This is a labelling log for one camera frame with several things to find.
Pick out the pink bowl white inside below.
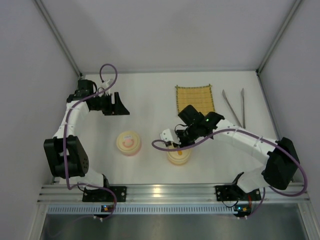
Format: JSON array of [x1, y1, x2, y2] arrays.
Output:
[[117, 139, 142, 156]]

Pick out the right upright frame post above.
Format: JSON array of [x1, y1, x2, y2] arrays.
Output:
[[255, 0, 305, 77]]

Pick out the cream lid with pink handle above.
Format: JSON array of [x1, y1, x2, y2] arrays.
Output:
[[116, 131, 142, 156]]

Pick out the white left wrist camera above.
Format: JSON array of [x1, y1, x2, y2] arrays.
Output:
[[100, 78, 114, 90]]

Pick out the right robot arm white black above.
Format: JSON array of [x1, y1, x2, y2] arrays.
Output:
[[176, 105, 300, 193]]

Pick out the cream lid with orange handle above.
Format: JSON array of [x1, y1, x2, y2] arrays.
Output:
[[167, 146, 192, 162]]

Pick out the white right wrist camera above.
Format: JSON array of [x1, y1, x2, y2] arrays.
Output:
[[159, 128, 180, 145]]

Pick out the orange bowl white inside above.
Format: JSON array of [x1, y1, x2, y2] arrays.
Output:
[[167, 151, 192, 166]]

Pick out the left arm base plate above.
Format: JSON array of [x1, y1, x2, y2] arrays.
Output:
[[82, 186, 127, 203]]

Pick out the bamboo mat green edge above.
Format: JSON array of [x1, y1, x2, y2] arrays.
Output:
[[175, 84, 216, 115]]

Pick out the upright frame post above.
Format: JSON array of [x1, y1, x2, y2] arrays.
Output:
[[255, 0, 305, 77], [32, 0, 83, 78]]

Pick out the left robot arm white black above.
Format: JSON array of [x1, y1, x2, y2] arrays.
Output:
[[43, 79, 130, 191]]

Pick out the slotted grey cable duct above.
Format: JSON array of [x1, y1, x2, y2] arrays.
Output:
[[46, 202, 301, 215]]

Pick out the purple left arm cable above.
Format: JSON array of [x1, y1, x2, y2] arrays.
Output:
[[62, 63, 119, 221]]

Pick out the left upright frame post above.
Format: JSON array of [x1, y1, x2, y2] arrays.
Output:
[[32, 0, 83, 78]]

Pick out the aluminium frame rail front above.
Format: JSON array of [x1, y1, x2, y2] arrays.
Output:
[[37, 182, 310, 205]]

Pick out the metal tongs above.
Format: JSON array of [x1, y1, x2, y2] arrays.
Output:
[[221, 87, 247, 129]]

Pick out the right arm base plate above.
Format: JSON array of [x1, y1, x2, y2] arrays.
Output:
[[215, 184, 262, 202]]

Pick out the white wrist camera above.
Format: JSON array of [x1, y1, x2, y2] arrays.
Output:
[[100, 78, 114, 90], [159, 128, 180, 145]]

